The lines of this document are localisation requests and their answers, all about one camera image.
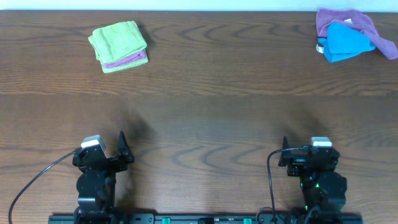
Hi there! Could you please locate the bottom green folded cloth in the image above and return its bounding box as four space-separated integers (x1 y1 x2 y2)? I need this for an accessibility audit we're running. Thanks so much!
101 58 149 73

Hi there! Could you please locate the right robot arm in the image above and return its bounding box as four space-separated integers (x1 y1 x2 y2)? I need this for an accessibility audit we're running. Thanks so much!
278 137 348 223

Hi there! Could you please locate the black cable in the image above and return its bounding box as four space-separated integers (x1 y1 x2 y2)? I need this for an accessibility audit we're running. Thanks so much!
7 150 77 224
256 146 310 224

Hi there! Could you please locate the left black cable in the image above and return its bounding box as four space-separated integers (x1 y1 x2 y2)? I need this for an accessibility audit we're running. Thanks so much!
7 150 77 224

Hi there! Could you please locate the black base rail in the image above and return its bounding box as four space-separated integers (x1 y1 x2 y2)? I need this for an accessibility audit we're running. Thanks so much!
48 213 363 224

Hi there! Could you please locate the purple crumpled cloth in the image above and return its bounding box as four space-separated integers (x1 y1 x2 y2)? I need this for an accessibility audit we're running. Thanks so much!
316 8 397 60

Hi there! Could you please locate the green folded cloth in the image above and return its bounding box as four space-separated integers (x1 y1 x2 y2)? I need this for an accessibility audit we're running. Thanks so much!
101 58 149 73
88 21 147 63

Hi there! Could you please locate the purple folded cloth in stack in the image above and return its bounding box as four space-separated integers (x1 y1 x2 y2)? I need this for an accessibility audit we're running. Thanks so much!
103 50 147 68

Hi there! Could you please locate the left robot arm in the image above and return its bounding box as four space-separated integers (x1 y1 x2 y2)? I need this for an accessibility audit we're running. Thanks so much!
72 131 134 224

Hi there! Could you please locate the top green folded cloth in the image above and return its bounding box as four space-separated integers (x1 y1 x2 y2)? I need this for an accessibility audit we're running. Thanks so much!
88 21 147 63

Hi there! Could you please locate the blue microfibre cloth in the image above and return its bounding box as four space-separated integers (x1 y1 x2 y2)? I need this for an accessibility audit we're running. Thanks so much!
316 23 376 63

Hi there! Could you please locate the right black cable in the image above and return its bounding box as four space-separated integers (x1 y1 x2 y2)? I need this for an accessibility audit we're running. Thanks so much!
256 146 310 224

